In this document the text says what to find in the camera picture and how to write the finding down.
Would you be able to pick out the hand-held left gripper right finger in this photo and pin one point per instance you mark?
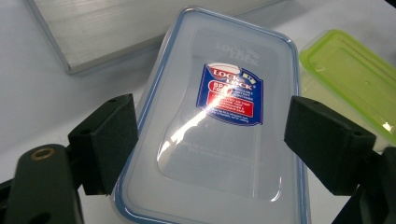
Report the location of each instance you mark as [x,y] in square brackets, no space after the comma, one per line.
[323,146]

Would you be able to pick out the clear container with blue-rimmed lid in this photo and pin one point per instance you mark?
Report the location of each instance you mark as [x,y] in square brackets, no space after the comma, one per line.
[218,155]

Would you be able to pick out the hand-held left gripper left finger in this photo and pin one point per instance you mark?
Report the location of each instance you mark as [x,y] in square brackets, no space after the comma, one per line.
[106,146]

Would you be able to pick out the clear container with green lid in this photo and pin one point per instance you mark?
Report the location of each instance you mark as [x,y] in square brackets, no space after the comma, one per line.
[348,71]

